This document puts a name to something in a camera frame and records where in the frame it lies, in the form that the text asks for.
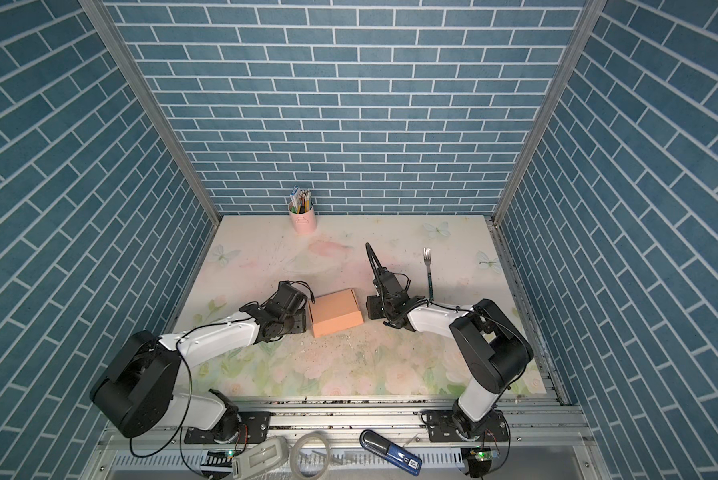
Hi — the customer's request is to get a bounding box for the orange paper box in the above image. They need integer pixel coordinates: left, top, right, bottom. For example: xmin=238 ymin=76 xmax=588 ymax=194
xmin=308 ymin=288 xmax=364 ymax=338

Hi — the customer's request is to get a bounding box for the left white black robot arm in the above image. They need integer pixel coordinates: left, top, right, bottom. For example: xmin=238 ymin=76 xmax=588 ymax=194
xmin=90 ymin=281 xmax=315 ymax=443

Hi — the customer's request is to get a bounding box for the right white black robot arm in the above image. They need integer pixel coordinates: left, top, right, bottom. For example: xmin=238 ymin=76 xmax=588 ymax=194
xmin=367 ymin=267 xmax=534 ymax=425

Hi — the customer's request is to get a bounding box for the pink metal pen cup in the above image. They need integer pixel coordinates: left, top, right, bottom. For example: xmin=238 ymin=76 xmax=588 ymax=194
xmin=288 ymin=203 xmax=317 ymax=235

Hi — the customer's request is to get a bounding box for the blue handheld device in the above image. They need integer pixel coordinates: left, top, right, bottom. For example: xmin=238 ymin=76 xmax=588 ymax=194
xmin=359 ymin=429 xmax=423 ymax=476

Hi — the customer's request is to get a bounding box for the grey handheld device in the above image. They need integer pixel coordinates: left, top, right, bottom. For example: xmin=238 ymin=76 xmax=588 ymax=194
xmin=232 ymin=437 xmax=289 ymax=480

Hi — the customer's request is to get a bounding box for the fork with teal handle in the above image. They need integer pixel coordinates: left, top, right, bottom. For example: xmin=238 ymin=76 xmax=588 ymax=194
xmin=423 ymin=247 xmax=435 ymax=301

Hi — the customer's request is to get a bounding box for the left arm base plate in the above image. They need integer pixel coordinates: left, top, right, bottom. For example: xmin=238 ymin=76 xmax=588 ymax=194
xmin=183 ymin=411 xmax=272 ymax=445

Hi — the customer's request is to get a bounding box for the coiled grey cable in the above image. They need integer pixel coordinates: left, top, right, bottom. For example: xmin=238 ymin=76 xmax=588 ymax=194
xmin=289 ymin=431 xmax=333 ymax=480

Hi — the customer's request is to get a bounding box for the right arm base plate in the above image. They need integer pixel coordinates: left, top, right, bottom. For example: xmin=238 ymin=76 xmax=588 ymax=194
xmin=419 ymin=409 xmax=510 ymax=443

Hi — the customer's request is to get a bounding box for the aluminium frame rail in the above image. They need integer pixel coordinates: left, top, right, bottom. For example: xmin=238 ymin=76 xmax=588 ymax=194
xmin=97 ymin=398 xmax=600 ymax=451

